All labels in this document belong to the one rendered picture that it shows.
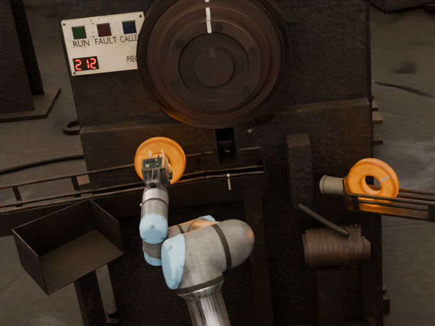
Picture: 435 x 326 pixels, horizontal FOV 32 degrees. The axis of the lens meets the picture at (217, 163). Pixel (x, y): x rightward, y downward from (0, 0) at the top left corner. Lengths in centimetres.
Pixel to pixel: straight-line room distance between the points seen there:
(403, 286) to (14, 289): 164
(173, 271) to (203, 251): 8
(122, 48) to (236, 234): 89
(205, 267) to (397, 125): 282
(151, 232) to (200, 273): 35
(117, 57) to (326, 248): 90
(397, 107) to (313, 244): 237
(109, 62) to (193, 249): 91
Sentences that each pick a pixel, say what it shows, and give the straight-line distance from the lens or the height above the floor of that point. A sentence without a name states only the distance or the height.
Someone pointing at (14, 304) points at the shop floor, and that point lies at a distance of 335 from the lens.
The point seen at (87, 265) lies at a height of 60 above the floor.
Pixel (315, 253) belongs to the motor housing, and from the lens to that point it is 244.
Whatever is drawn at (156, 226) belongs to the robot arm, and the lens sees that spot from 206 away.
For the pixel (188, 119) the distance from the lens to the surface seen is 238.
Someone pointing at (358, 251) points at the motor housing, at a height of 48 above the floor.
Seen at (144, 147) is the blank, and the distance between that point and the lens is 233.
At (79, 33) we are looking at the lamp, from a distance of 246.
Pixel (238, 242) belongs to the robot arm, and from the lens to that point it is 179.
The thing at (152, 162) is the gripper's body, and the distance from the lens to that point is 223.
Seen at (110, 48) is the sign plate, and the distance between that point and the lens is 246.
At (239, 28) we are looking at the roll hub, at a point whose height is 122.
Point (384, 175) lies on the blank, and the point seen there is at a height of 75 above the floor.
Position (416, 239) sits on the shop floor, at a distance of 341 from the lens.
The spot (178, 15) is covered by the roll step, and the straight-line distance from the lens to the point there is 224.
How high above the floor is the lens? 184
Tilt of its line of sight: 26 degrees down
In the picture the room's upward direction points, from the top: 7 degrees counter-clockwise
